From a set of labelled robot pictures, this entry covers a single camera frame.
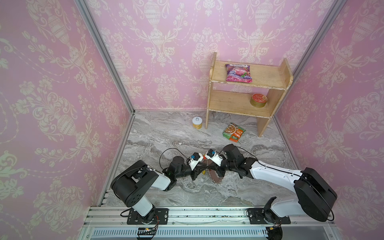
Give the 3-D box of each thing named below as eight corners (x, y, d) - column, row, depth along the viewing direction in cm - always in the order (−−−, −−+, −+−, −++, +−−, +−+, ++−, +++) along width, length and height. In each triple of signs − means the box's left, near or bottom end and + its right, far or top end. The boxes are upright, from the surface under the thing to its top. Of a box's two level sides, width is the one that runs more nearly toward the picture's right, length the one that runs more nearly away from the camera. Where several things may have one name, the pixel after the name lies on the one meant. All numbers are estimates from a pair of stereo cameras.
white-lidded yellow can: (192, 129, 112) (192, 124, 107) (192, 121, 117) (192, 116, 112) (202, 129, 112) (202, 124, 107) (201, 121, 117) (202, 116, 112)
